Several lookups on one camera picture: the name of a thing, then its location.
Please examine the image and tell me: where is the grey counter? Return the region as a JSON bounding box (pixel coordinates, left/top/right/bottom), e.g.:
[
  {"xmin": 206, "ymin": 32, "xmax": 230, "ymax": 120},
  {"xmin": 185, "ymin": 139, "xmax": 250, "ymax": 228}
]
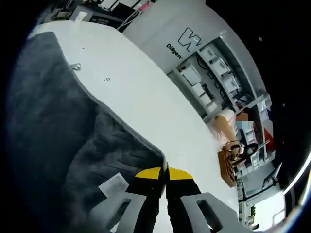
[{"xmin": 70, "ymin": 6, "xmax": 122, "ymax": 27}]

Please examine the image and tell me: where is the shelf with white storage boxes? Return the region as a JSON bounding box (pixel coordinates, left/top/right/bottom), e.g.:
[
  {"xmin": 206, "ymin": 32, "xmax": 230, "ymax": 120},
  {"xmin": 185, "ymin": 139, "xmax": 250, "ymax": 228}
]
[{"xmin": 179, "ymin": 46, "xmax": 243, "ymax": 107}]

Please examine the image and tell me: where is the grey towel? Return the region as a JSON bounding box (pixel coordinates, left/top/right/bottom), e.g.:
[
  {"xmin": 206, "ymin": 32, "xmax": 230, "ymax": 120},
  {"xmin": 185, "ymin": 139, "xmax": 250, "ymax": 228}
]
[{"xmin": 7, "ymin": 31, "xmax": 168, "ymax": 233}]

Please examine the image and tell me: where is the brown wooden box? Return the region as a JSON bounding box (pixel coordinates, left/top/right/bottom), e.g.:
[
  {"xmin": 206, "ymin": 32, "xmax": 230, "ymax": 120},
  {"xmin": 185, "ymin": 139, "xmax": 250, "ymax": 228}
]
[{"xmin": 217, "ymin": 143, "xmax": 243, "ymax": 187}]

